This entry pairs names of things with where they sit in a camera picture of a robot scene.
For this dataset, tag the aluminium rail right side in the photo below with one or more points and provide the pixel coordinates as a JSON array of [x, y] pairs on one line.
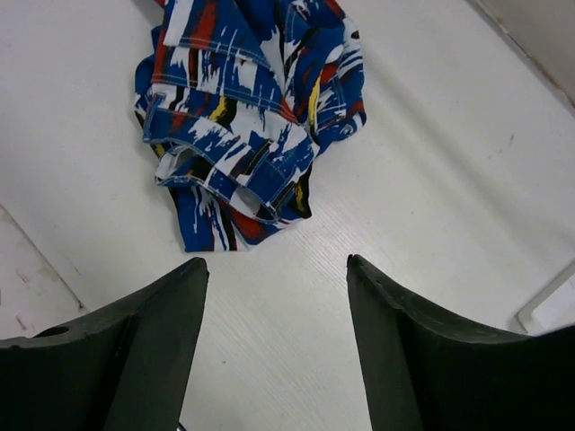
[[552, 308]]

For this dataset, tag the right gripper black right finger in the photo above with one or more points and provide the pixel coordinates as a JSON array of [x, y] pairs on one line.
[[427, 368]]

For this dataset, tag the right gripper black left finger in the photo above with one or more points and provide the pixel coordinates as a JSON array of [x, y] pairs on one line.
[[124, 366]]

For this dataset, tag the blue patterned trousers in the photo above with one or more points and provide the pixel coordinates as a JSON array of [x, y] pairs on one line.
[[237, 101]]

